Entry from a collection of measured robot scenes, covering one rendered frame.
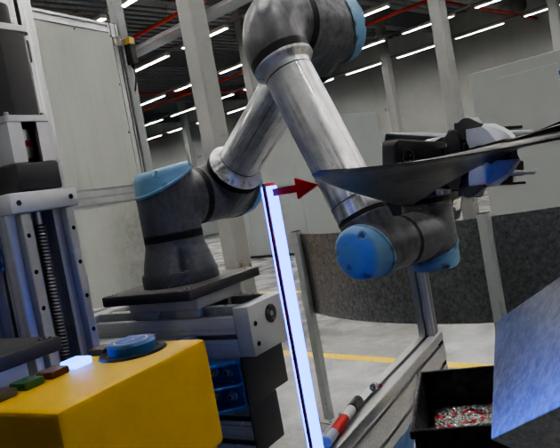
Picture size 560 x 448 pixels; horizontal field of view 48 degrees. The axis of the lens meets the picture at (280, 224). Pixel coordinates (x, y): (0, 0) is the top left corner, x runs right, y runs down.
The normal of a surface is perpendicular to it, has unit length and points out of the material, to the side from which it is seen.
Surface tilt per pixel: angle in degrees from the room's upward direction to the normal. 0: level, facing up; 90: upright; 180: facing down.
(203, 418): 90
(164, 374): 90
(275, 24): 66
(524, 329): 55
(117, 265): 90
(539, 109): 90
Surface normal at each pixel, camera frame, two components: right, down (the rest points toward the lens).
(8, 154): -0.52, 0.14
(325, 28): 0.68, 0.29
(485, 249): -0.69, 0.16
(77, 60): 0.87, -0.12
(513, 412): -0.90, -0.41
